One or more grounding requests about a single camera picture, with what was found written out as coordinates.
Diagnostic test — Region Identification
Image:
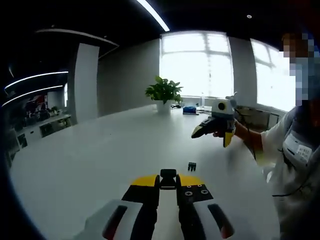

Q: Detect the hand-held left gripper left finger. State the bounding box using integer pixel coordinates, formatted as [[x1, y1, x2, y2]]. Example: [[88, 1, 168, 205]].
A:
[[72, 173, 161, 240]]

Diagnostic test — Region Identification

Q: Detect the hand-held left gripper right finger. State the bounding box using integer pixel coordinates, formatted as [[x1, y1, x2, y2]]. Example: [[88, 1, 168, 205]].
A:
[[175, 173, 237, 240]]

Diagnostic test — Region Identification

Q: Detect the black plastic buckle socket part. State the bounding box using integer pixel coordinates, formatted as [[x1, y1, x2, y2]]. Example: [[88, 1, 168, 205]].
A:
[[159, 169, 179, 192]]

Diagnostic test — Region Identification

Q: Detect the person's right hand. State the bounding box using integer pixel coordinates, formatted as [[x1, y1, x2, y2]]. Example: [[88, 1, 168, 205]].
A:
[[211, 118, 245, 139]]

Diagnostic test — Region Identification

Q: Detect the blue box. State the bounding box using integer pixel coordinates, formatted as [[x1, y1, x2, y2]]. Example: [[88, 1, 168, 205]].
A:
[[182, 105, 200, 116]]

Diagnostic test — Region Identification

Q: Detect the low dark cabinet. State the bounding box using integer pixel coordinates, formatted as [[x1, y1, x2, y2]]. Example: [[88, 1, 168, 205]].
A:
[[237, 105, 280, 131]]

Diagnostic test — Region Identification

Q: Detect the green plant in white pot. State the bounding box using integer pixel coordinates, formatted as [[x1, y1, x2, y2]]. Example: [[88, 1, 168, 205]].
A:
[[144, 75, 185, 115]]

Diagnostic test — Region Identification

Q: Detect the white chest badge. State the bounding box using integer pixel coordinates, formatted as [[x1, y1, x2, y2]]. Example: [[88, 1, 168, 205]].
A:
[[283, 133, 314, 165]]

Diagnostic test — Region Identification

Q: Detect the long ceiling light strip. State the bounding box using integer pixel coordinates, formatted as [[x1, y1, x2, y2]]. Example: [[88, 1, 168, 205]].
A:
[[135, 0, 171, 33]]

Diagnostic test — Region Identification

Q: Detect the row of office desks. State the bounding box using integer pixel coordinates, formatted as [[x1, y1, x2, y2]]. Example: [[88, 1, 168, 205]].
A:
[[8, 112, 73, 153]]

